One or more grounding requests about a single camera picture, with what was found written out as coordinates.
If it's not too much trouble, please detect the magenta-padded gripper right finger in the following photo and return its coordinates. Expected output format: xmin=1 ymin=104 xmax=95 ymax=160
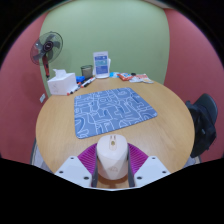
xmin=127 ymin=143 xmax=172 ymax=188

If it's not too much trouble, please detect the standing fan with red pole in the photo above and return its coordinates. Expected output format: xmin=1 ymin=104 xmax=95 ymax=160
xmin=29 ymin=31 xmax=64 ymax=80

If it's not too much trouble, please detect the white whiteboard marker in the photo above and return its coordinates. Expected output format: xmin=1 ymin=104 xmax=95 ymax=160
xmin=83 ymin=76 xmax=97 ymax=88
xmin=66 ymin=83 xmax=83 ymax=97
xmin=79 ymin=77 xmax=94 ymax=89

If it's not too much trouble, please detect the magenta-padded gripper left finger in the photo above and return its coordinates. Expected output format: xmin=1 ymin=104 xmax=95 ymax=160
xmin=54 ymin=143 xmax=99 ymax=188

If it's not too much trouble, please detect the dark translucent cup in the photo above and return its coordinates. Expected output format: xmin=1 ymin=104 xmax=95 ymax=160
xmin=80 ymin=64 xmax=94 ymax=80

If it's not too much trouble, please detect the blue patterned mouse pad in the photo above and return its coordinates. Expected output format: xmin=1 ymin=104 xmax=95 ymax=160
xmin=73 ymin=87 xmax=159 ymax=140

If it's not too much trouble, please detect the orange snack packet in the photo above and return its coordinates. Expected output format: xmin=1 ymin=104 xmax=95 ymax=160
xmin=117 ymin=72 xmax=134 ymax=82

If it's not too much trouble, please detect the cream white computer mouse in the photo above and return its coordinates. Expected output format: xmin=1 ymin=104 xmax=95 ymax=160
xmin=95 ymin=133 xmax=130 ymax=181

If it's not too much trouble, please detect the white and red snack packet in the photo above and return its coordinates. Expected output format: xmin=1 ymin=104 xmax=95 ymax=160
xmin=129 ymin=73 xmax=155 ymax=84

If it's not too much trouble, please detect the white tissue box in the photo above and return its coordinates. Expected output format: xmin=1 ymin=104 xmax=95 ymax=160
xmin=46 ymin=68 xmax=78 ymax=97

